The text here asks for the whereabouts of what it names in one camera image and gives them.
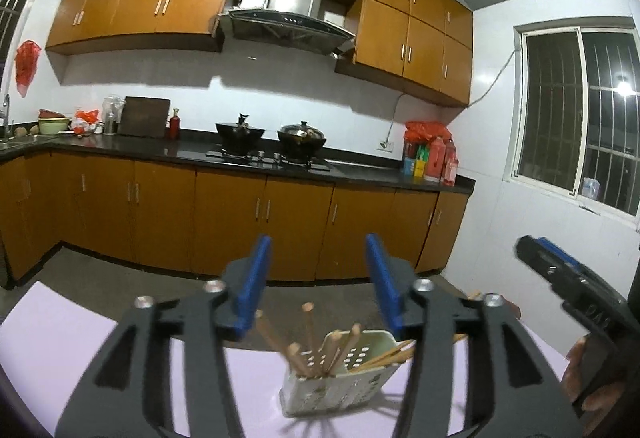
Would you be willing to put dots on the black kitchen countertop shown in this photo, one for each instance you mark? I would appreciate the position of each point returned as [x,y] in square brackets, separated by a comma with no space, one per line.
[190,151]

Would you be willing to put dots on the small red bottle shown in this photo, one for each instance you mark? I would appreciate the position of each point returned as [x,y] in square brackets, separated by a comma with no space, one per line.
[174,126]

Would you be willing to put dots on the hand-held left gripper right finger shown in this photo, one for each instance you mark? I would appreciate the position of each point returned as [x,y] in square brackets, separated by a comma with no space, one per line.
[384,288]

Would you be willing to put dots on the wok with glass lid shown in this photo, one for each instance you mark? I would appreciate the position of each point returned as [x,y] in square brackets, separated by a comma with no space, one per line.
[301,136]

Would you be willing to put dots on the wooden upper kitchen cabinets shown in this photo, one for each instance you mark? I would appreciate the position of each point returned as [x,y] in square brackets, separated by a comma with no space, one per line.
[140,3]

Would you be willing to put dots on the wooden lower kitchen cabinets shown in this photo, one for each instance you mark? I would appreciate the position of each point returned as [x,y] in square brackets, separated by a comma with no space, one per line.
[165,213]

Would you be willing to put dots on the bundle of wooden chopsticks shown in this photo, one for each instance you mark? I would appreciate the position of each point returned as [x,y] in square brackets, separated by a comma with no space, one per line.
[313,338]

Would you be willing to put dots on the black cooking pot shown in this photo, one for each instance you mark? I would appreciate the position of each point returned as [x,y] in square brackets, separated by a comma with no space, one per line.
[239,133]

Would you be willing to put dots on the large barred window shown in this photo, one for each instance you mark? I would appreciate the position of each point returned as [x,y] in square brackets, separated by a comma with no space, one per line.
[550,108]

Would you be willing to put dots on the black gas stove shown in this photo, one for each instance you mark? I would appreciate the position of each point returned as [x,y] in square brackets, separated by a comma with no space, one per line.
[265,160]

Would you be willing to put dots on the person's right hand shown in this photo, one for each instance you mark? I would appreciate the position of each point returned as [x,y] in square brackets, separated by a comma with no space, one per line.
[575,355]

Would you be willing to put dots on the small barred window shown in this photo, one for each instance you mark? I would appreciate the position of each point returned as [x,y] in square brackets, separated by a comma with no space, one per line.
[12,3]

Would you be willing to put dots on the metal faucet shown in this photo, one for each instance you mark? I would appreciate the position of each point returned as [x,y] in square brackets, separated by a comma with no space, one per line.
[6,118]

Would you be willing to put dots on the clear glass jars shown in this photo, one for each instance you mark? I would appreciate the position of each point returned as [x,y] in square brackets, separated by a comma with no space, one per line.
[111,116]

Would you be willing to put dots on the colourful carton box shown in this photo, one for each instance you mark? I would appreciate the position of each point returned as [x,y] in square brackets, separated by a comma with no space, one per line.
[415,161]

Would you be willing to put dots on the wooden kitchen cabinets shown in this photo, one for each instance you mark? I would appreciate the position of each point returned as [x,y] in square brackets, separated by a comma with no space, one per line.
[140,3]
[165,213]

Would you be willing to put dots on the white perforated utensil holder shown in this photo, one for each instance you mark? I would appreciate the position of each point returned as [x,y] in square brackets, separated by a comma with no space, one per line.
[325,393]

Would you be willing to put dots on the dark wooden cutting board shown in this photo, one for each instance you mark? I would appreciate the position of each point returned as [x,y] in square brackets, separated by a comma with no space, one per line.
[145,117]

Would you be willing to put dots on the large red plastic bag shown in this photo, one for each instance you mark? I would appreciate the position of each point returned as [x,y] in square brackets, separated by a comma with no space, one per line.
[425,129]

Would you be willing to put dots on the small red plastic bag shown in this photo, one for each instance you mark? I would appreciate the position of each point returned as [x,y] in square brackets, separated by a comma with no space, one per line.
[87,117]

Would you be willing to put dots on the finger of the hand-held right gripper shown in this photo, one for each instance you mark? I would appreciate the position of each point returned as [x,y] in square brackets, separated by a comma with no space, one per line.
[550,263]

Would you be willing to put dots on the hanging red plastic bag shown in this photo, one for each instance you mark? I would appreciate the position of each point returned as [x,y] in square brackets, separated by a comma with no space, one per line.
[27,63]

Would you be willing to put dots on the white wall outlet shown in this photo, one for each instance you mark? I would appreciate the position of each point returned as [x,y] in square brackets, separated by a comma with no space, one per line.
[385,146]

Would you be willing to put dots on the clear plastic container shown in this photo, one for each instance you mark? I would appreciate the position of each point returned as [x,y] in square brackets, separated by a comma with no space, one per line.
[591,188]

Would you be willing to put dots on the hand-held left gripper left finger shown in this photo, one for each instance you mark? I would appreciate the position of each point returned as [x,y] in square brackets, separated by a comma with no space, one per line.
[252,283]

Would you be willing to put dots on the red oil bottle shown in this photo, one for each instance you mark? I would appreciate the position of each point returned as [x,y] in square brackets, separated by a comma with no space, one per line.
[435,161]
[450,166]

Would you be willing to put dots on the green plastic basin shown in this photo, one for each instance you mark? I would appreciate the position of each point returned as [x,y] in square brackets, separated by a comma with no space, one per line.
[54,124]

